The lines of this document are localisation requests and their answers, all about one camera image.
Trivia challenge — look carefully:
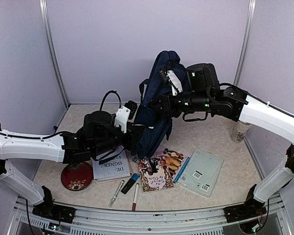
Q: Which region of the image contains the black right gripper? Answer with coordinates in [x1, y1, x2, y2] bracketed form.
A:
[148, 89, 213, 117]

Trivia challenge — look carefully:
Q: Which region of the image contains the navy blue student backpack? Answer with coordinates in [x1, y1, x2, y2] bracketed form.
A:
[130, 50, 191, 159]

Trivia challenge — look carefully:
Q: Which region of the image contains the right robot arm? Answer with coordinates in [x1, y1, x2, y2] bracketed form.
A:
[149, 63, 294, 217]

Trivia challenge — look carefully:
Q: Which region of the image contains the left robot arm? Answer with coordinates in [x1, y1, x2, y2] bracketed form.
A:
[0, 111, 144, 218]

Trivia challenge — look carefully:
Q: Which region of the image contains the blue white booklet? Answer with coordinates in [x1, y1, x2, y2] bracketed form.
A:
[132, 157, 138, 163]

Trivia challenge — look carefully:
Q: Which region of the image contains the white Designer Fate book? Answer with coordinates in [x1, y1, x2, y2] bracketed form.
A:
[92, 146, 132, 183]

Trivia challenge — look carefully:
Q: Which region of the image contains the illustrated taming shrew book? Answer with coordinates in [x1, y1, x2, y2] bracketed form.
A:
[137, 145, 190, 193]

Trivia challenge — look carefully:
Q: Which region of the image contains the red white marker pen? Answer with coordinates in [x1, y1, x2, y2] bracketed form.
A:
[131, 183, 140, 211]

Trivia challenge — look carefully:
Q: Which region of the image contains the black blue highlighter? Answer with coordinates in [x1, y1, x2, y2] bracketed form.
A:
[121, 173, 140, 194]

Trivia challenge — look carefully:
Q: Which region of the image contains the red floral plate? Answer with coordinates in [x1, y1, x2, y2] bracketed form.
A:
[61, 162, 94, 191]

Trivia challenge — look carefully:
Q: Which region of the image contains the pale green book with barcode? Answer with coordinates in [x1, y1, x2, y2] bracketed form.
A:
[175, 148, 223, 198]

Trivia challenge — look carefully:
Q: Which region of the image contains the floral ceramic mug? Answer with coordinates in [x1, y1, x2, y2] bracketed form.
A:
[230, 121, 252, 143]

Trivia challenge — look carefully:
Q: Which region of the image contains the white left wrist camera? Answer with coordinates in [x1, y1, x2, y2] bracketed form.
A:
[114, 100, 138, 134]

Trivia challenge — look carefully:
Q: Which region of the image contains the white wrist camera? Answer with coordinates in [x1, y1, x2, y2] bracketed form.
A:
[158, 67, 183, 96]
[114, 100, 138, 134]

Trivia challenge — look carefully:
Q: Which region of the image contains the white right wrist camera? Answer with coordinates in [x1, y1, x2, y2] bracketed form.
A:
[158, 67, 183, 96]

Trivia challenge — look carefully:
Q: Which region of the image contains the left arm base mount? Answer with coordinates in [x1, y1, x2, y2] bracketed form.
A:
[32, 186, 76, 224]

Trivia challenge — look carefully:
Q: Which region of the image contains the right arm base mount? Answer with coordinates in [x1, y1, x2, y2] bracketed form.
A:
[223, 184, 267, 223]

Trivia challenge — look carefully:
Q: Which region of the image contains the aluminium front rail frame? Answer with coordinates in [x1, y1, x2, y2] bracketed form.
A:
[5, 195, 292, 235]

